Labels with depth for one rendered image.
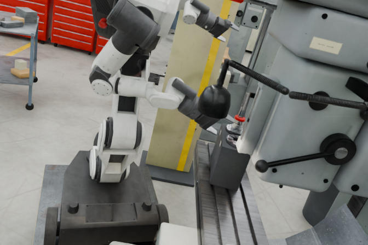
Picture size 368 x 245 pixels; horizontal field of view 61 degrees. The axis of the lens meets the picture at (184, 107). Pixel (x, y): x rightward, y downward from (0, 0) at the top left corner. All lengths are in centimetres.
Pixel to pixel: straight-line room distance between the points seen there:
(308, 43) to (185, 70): 196
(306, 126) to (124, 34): 60
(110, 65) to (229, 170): 62
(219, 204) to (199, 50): 151
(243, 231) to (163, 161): 184
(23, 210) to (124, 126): 130
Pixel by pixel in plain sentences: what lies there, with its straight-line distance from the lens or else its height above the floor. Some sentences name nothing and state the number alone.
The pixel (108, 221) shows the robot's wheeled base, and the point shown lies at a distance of 160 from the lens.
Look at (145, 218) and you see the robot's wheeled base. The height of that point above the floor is 60.
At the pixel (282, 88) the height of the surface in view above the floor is 158.
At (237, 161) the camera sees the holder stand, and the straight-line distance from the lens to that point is 126.
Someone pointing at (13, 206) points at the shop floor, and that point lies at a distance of 254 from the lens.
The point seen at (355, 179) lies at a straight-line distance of 84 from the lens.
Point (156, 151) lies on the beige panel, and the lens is 288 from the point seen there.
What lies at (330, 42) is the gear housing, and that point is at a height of 167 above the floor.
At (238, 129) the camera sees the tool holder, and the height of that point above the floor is 118.
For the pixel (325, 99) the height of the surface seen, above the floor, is 158.
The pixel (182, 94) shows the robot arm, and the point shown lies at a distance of 115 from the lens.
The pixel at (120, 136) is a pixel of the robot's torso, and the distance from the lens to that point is 138.
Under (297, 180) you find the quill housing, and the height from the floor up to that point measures 135.
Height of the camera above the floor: 173
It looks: 23 degrees down
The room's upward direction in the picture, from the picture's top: 15 degrees clockwise
